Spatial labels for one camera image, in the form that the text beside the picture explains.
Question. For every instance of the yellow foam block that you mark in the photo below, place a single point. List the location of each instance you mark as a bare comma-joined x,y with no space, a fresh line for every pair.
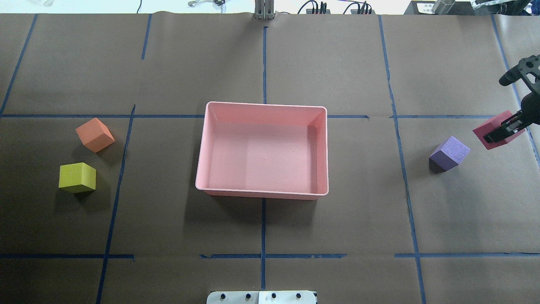
77,178

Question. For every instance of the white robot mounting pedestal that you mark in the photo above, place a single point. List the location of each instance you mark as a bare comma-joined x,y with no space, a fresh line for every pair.
263,297

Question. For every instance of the pink plastic bin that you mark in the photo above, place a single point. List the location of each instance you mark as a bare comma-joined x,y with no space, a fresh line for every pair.
264,151

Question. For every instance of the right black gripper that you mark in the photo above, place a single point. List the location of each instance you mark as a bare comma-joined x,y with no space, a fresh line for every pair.
530,104

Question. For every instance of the orange foam block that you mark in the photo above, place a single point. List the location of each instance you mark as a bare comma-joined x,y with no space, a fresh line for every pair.
95,135

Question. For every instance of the purple foam block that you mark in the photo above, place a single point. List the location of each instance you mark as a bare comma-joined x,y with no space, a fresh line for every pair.
449,154

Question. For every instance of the red foam block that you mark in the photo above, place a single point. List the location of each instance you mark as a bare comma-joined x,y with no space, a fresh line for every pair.
490,125

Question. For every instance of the aluminium frame post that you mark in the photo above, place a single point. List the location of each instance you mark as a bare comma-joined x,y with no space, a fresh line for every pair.
264,9

